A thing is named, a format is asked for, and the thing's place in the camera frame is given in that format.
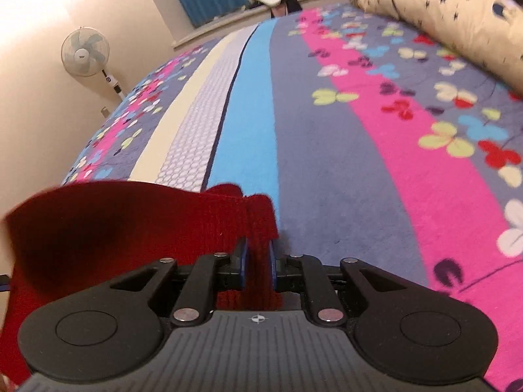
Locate red knit sweater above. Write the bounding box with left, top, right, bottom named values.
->
left=0, top=182, right=282, bottom=388

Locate floral striped bed blanket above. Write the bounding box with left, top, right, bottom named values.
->
left=60, top=2, right=523, bottom=392

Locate dark hanging garment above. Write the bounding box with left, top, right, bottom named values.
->
left=270, top=0, right=303, bottom=19

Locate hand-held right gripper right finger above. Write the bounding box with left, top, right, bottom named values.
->
left=269, top=242, right=409, bottom=327

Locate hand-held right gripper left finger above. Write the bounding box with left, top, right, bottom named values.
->
left=110, top=237, right=248, bottom=327

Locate window sill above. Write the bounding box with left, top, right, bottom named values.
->
left=172, top=0, right=344, bottom=50

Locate white standing fan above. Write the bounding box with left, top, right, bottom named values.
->
left=61, top=26, right=125, bottom=101

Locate cream star print quilt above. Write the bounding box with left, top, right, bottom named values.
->
left=341, top=0, right=523, bottom=86

